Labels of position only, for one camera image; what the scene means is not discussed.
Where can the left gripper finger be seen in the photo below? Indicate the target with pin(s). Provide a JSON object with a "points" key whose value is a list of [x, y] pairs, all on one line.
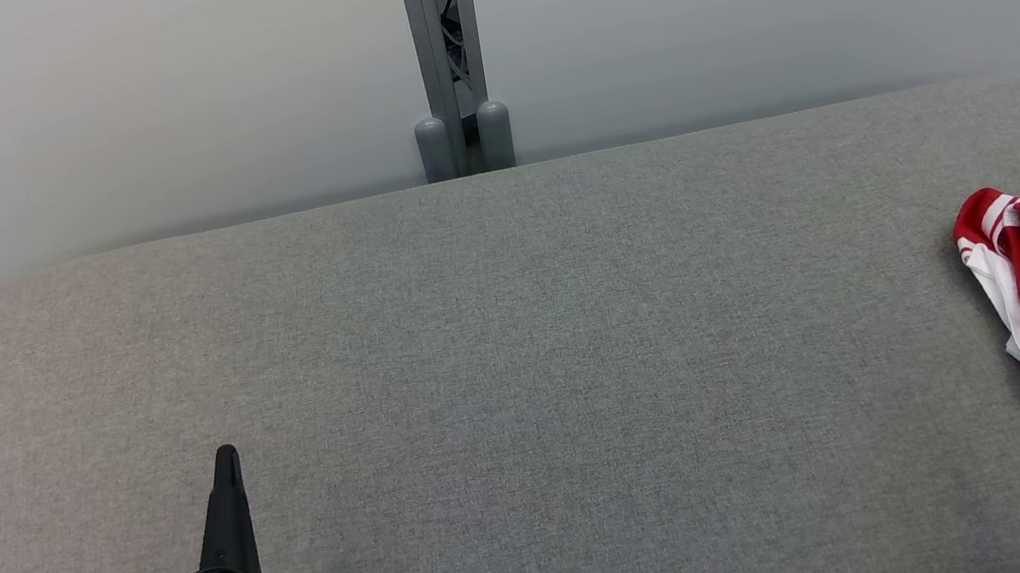
{"points": [[230, 520]]}

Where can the grey metal truss stand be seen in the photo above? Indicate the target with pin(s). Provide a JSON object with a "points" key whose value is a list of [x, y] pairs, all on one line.
{"points": [[440, 54]]}

